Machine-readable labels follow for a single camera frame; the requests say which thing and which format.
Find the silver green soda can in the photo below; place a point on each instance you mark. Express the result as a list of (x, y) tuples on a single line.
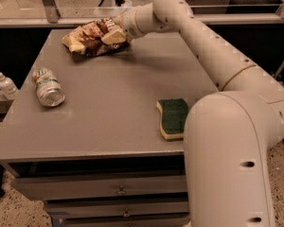
[(47, 87)]

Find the brown chip bag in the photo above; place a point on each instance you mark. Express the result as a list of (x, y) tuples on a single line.
[(86, 39)]

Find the bottom grey drawer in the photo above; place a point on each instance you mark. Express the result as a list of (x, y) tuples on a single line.
[(163, 220)]

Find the white pump sanitizer bottle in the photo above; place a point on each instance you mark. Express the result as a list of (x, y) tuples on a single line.
[(8, 87)]

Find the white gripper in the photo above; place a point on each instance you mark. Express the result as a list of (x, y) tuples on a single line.
[(128, 25)]

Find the metal railing frame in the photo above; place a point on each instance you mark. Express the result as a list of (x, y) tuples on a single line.
[(67, 13)]

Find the middle grey drawer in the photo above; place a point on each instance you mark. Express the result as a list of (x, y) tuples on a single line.
[(115, 209)]

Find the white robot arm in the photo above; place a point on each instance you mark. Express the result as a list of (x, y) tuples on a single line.
[(227, 134)]

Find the grey drawer cabinet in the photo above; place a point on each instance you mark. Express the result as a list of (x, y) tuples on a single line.
[(108, 124)]

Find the green yellow sponge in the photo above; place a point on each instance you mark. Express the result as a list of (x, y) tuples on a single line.
[(173, 113)]

